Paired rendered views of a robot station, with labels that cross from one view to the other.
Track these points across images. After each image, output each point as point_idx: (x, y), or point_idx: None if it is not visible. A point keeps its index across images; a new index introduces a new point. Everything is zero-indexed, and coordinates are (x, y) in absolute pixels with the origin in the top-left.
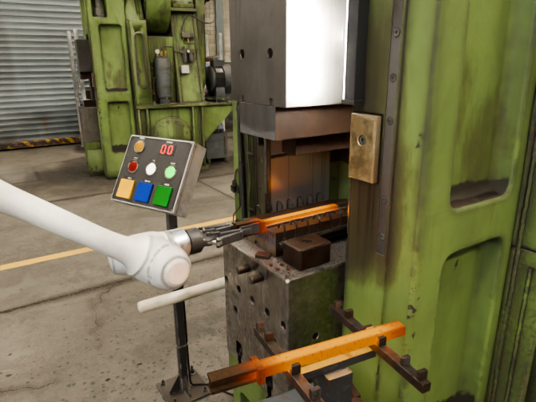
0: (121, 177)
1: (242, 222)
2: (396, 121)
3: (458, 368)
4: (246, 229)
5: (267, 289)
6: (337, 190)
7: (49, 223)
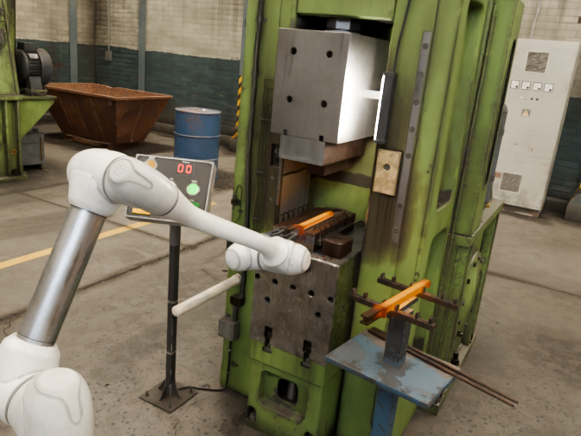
0: None
1: (290, 227)
2: (412, 157)
3: None
4: (295, 232)
5: (314, 275)
6: (312, 200)
7: (226, 232)
